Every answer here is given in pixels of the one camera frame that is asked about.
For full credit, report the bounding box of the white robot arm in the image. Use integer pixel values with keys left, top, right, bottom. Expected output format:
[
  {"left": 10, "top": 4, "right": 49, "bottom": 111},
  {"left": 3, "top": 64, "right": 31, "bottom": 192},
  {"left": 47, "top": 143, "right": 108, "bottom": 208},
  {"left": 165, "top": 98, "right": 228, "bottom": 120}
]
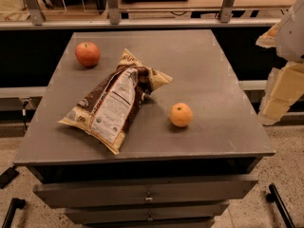
[{"left": 256, "top": 0, "right": 304, "bottom": 125}]

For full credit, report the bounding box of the black flat floor object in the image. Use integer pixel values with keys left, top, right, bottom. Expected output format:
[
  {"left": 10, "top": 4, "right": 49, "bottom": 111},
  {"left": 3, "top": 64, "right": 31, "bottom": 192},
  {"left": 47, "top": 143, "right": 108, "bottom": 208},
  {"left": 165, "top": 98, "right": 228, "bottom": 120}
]
[{"left": 0, "top": 166, "right": 19, "bottom": 189}]

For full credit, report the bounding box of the grey drawer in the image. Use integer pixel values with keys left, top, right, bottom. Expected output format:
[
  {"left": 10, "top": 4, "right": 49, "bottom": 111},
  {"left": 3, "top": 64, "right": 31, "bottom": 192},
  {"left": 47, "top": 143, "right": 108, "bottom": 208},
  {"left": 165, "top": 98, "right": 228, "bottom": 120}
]
[
  {"left": 65, "top": 200, "right": 229, "bottom": 224},
  {"left": 33, "top": 175, "right": 257, "bottom": 208}
]

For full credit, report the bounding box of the grey metal drawer cabinet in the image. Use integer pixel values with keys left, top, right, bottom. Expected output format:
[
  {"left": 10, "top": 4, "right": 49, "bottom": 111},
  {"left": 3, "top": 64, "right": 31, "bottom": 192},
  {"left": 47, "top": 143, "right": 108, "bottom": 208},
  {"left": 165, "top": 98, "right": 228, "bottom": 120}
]
[{"left": 15, "top": 29, "right": 273, "bottom": 228}]

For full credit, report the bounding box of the top grey drawer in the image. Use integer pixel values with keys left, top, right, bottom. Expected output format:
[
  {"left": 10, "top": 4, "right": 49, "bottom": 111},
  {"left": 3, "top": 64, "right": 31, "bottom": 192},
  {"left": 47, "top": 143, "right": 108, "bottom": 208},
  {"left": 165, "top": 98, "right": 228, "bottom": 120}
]
[{"left": 33, "top": 175, "right": 257, "bottom": 208}]

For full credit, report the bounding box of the black left base leg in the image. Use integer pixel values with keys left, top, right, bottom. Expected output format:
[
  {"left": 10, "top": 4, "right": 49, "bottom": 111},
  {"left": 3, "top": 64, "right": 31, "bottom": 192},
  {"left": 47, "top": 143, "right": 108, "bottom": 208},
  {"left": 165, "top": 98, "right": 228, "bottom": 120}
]
[{"left": 2, "top": 198, "right": 26, "bottom": 228}]

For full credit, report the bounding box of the orange fruit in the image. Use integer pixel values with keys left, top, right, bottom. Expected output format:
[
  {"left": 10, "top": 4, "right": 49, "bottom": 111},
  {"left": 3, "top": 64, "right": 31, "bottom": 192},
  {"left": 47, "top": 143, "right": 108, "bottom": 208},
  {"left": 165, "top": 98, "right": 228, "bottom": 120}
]
[{"left": 169, "top": 103, "right": 193, "bottom": 127}]

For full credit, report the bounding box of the grey metal railing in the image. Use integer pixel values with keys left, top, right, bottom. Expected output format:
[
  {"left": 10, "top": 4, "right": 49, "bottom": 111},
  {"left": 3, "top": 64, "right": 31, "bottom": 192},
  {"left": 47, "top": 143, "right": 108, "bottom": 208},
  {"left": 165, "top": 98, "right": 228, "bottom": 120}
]
[{"left": 0, "top": 0, "right": 292, "bottom": 29}]

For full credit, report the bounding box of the black right base leg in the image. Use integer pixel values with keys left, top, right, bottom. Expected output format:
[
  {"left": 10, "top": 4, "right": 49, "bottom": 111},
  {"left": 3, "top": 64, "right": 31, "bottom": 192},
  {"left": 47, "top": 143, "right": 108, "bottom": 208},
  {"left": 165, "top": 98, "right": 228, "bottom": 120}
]
[{"left": 266, "top": 183, "right": 295, "bottom": 228}]

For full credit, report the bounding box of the black base leg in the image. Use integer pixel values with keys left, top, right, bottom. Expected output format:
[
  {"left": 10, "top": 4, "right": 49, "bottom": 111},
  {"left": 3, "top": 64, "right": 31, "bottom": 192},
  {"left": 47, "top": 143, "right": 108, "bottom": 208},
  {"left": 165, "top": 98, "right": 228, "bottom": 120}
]
[
  {"left": 2, "top": 198, "right": 26, "bottom": 228},
  {"left": 266, "top": 183, "right": 295, "bottom": 228}
]

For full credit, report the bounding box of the brown and cream snack bag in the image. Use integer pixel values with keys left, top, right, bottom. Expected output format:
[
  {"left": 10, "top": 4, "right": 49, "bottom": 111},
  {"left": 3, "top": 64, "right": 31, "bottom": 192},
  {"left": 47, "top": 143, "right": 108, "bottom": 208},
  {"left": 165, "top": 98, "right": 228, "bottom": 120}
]
[{"left": 60, "top": 48, "right": 172, "bottom": 155}]

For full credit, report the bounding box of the red apple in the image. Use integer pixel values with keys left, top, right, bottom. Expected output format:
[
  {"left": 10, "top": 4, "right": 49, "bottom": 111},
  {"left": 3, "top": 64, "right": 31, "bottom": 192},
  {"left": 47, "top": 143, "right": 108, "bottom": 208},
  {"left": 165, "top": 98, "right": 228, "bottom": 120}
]
[{"left": 75, "top": 42, "right": 101, "bottom": 67}]

